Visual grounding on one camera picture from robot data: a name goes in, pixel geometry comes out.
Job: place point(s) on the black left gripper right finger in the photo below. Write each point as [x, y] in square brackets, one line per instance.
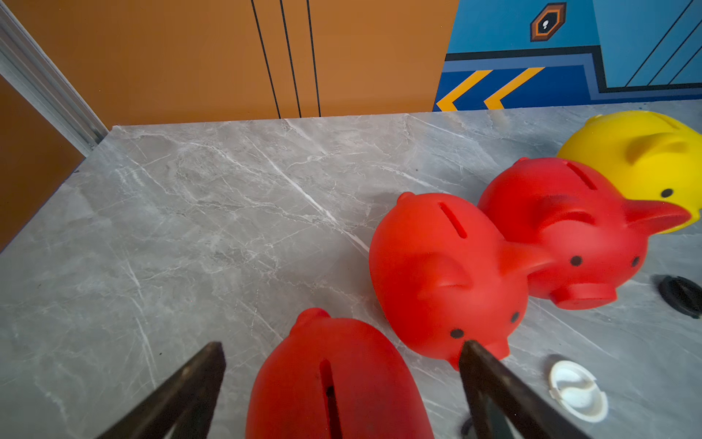
[501, 405]

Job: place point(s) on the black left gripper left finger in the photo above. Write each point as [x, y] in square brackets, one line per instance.
[183, 406]

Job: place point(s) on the white round bank plug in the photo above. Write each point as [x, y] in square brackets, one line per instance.
[577, 391]

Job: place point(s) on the red piggy bank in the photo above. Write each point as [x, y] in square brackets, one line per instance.
[335, 378]
[598, 239]
[444, 275]

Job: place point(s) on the black round bank plug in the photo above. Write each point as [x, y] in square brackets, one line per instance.
[467, 430]
[681, 294]

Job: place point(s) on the yellow piggy bank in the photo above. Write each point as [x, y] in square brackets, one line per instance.
[645, 155]

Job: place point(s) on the aluminium corner post left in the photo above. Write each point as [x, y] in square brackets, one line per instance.
[30, 71]

